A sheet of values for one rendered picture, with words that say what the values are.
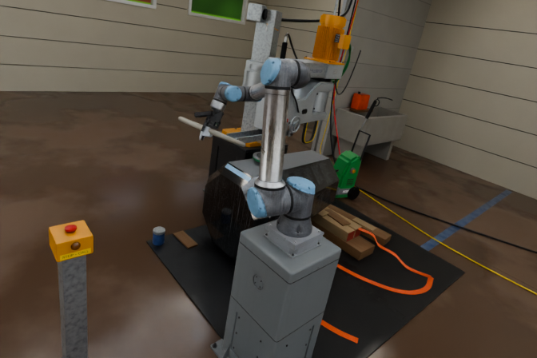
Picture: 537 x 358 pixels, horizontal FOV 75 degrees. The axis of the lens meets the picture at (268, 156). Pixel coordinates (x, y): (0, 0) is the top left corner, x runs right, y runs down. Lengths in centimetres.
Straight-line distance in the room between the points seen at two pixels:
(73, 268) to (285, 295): 91
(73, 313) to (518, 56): 687
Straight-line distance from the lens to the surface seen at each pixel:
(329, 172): 337
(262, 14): 350
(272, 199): 163
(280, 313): 186
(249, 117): 368
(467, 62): 738
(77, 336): 176
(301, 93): 310
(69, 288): 158
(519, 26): 725
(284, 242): 180
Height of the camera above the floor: 188
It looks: 20 degrees down
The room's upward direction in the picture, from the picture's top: 10 degrees clockwise
